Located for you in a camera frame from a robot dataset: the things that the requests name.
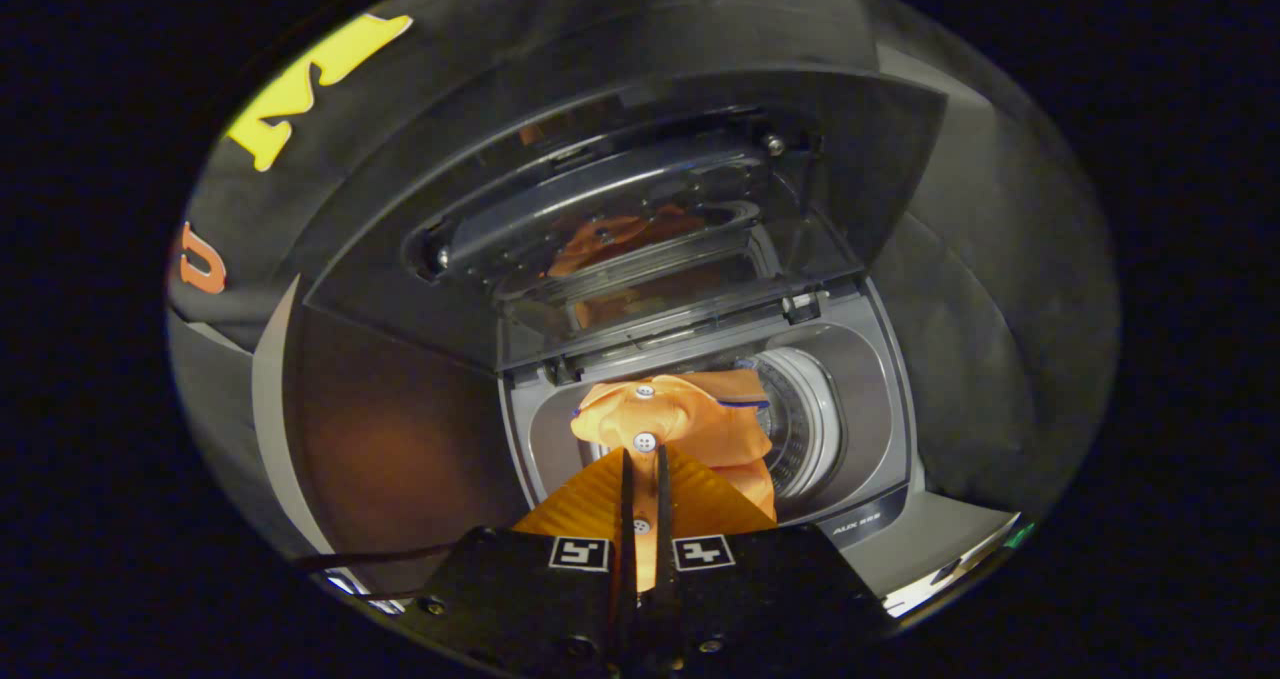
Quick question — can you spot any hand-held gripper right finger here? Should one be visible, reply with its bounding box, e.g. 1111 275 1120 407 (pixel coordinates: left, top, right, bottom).
640 445 891 672

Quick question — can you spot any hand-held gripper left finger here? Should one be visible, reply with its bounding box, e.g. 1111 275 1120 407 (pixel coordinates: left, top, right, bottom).
415 447 641 675

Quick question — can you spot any yellow polo shirt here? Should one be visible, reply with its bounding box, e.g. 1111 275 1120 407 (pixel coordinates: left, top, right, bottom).
570 369 779 592

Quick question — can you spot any dark washing machine lid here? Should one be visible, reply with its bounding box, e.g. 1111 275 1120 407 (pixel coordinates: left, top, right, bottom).
300 69 947 375

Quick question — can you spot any grey cabinet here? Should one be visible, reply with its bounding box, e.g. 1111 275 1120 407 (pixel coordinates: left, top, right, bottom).
250 277 531 562

